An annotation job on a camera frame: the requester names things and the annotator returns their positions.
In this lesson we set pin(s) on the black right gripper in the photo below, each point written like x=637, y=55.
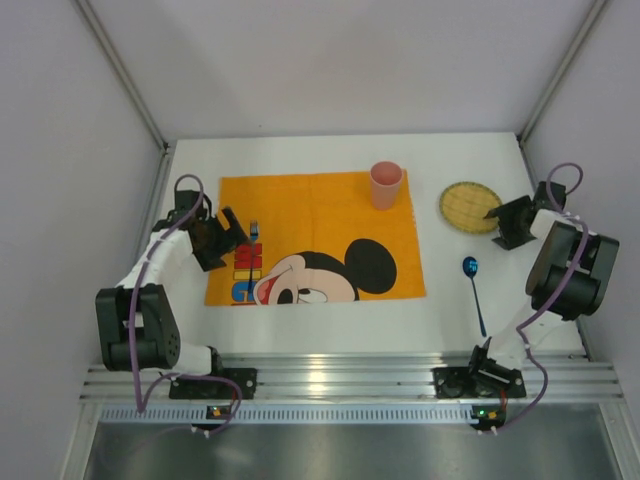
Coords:
x=511, y=223

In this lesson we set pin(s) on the blue metal spoon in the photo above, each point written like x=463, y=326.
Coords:
x=470, y=269

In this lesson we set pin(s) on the blue metal fork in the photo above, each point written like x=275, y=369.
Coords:
x=254, y=236

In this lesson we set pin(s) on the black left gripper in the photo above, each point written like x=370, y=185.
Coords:
x=220, y=239

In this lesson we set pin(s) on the pink plastic cup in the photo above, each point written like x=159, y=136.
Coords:
x=385, y=180

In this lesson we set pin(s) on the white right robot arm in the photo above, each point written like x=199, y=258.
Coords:
x=568, y=279

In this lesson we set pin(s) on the yellow woven round plate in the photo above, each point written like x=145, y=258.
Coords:
x=465, y=205

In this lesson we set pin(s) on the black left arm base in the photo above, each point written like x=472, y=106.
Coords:
x=201, y=389

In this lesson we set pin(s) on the aluminium mounting rail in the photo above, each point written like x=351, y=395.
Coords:
x=327, y=389

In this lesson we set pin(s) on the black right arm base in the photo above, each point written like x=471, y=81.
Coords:
x=475, y=382

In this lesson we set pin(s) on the orange cartoon print cloth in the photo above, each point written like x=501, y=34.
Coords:
x=321, y=240

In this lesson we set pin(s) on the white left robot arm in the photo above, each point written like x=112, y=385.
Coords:
x=136, y=315

